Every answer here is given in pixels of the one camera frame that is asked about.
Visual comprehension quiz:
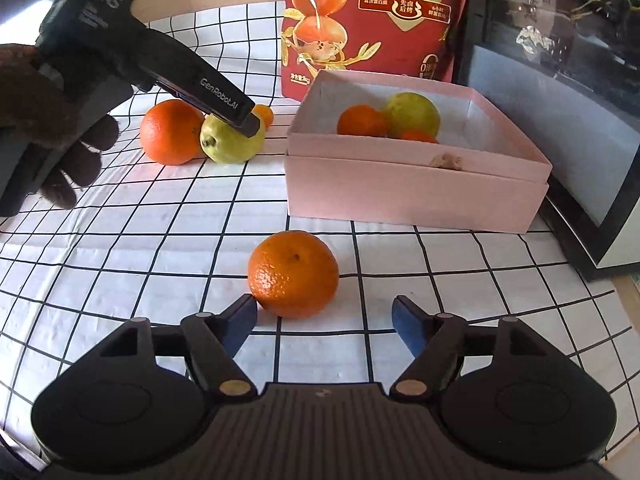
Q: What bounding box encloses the mandarin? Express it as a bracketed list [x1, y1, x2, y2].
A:
[247, 231, 340, 318]
[336, 104, 388, 138]

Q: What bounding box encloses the green guava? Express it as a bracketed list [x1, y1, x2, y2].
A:
[200, 114, 266, 164]

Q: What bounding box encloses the dark gloved left hand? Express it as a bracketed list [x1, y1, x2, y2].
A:
[1, 44, 119, 209]

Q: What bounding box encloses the white black grid tablecloth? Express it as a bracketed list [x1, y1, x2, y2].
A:
[1, 2, 639, 479]

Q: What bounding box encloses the large orange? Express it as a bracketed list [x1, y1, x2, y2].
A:
[139, 99, 205, 166]

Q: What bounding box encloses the pink cardboard box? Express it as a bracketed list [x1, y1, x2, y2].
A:
[284, 70, 552, 233]

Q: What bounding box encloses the tiny kumquat orange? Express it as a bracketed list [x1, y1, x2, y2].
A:
[253, 104, 274, 130]

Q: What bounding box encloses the small orange inside box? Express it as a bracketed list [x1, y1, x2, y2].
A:
[399, 129, 438, 144]

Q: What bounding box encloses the guava inside box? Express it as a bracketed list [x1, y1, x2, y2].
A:
[382, 92, 440, 138]

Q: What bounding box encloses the mandarin inside box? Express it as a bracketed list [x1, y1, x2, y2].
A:
[336, 104, 388, 138]

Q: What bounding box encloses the red snack bag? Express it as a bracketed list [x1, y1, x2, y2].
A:
[281, 0, 466, 101]

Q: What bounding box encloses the black framed picture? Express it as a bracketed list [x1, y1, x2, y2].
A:
[454, 0, 639, 281]

